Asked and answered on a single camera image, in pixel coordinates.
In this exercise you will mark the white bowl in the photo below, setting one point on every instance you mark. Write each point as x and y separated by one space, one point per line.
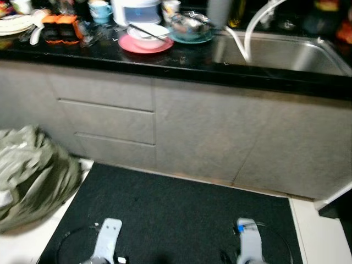
146 43

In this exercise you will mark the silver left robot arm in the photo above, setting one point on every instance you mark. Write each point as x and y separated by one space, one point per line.
91 262

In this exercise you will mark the grey kitchen cabinet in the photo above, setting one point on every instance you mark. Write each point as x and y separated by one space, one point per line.
247 137

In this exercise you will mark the black floor mat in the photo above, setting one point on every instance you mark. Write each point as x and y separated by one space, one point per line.
181 220

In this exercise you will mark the green garbage bag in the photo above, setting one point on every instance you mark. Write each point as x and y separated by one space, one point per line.
33 176

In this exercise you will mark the pink plate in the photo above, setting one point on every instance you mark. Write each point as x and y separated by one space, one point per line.
132 47

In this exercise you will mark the teal plate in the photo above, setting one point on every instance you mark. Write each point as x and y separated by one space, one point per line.
190 40

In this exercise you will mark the orange black box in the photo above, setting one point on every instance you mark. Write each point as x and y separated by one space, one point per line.
71 30
50 30

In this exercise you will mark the steel bowl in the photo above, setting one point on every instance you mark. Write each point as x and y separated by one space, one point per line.
190 27

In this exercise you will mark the blue mug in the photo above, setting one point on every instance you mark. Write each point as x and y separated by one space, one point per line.
100 12

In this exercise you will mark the white stacked food container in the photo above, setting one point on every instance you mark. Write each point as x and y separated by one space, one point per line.
137 11

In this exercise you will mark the white printed cup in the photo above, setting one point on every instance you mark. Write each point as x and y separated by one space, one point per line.
170 8

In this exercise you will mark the white plate stack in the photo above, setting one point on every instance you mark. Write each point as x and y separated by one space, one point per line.
14 25

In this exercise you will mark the steel sink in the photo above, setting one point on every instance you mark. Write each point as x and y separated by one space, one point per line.
286 52

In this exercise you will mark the grey thermos flask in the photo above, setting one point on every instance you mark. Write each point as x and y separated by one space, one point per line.
220 14

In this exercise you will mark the yellow oil bottle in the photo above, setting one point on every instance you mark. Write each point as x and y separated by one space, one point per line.
236 16

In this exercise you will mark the plain white cup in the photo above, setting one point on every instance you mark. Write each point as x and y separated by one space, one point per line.
21 5

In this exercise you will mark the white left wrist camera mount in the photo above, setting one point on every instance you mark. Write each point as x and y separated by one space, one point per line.
107 236

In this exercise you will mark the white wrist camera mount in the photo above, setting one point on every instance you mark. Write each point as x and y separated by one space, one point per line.
250 242
107 236

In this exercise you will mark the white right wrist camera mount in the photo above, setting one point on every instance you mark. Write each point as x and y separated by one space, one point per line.
250 242

